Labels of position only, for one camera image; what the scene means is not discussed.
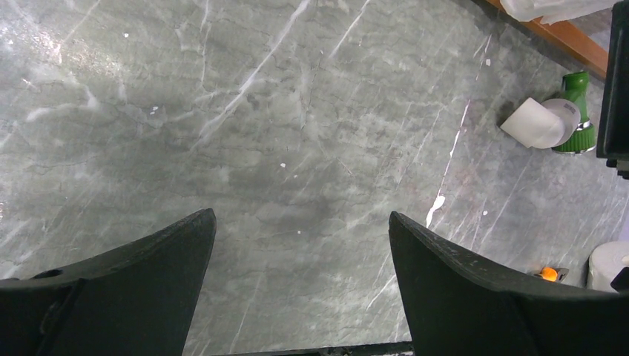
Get orange handled pliers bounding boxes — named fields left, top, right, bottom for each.
left=532, top=267, right=570, bottom=283

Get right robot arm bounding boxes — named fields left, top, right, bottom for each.
left=596, top=1, right=628, bottom=179

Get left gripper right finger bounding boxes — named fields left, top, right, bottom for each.
left=389, top=212, right=628, bottom=355

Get orange wooden shelf rack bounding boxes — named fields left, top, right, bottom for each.
left=489, top=1, right=608, bottom=79

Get white plastic pipe fitting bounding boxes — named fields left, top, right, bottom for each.
left=499, top=98, right=575, bottom=149

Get green plastic pipe fitting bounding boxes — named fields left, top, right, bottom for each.
left=552, top=71, right=596, bottom=155

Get plain white paper roll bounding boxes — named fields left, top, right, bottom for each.
left=499, top=0, right=618, bottom=24

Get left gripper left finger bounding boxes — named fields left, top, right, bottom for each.
left=1, top=208, right=217, bottom=355

